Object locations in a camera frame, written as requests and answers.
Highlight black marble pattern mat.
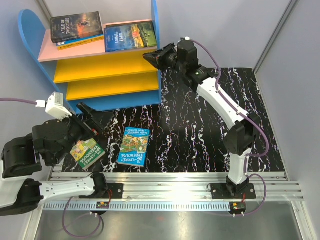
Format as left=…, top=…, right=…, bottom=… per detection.
left=61, top=67, right=286, bottom=174

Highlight white slotted cable duct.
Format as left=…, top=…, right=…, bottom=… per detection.
left=44, top=200, right=230, bottom=212

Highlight blue 26-Storey Treehouse book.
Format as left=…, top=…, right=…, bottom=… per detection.
left=116, top=127, right=150, bottom=168

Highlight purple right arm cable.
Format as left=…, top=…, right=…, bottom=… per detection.
left=186, top=37, right=271, bottom=217

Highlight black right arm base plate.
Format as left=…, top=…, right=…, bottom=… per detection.
left=208, top=183, right=257, bottom=200

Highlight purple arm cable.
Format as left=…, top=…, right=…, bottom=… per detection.
left=0, top=97, right=105, bottom=237
left=186, top=37, right=271, bottom=217

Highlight colourful wooden bookshelf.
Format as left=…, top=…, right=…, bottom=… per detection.
left=18, top=9, right=161, bottom=112

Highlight blue treehouse paperback book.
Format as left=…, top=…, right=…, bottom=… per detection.
left=56, top=34, right=104, bottom=51

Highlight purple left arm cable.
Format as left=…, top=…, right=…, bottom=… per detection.
left=0, top=97, right=105, bottom=237

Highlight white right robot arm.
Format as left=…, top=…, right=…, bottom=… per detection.
left=143, top=38, right=258, bottom=199

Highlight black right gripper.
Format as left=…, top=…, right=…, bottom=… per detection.
left=142, top=43, right=185, bottom=75

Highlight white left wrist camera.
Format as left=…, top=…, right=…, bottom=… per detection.
left=35, top=92, right=72, bottom=121

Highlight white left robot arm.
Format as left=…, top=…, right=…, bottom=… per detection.
left=0, top=102, right=109, bottom=216

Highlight green 104-Storey Treehouse book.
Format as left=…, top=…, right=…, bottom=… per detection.
left=70, top=138, right=106, bottom=170

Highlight blue Animal Farm book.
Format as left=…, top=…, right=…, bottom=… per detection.
left=104, top=21, right=157, bottom=53

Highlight aluminium mounting rail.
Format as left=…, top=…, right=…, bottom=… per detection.
left=47, top=171, right=306, bottom=204

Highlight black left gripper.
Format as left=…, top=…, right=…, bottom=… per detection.
left=51, top=102, right=114, bottom=165

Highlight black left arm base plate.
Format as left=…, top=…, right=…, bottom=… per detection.
left=79, top=182, right=124, bottom=200

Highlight dark Tale Of Two Cities book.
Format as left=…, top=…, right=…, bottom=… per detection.
left=50, top=11, right=104, bottom=44

